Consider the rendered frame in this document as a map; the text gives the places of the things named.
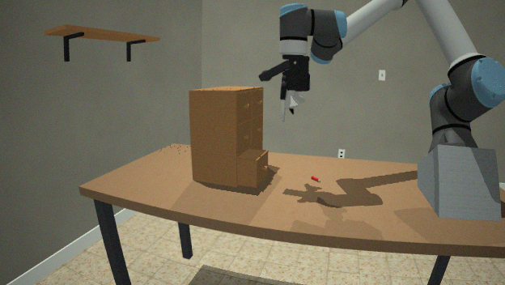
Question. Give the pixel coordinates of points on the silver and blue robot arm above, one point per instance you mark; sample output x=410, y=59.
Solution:
x=476, y=86

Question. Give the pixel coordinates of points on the brown chest of drawers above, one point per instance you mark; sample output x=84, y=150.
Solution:
x=213, y=134

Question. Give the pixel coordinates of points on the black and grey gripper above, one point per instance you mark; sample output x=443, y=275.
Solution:
x=294, y=79

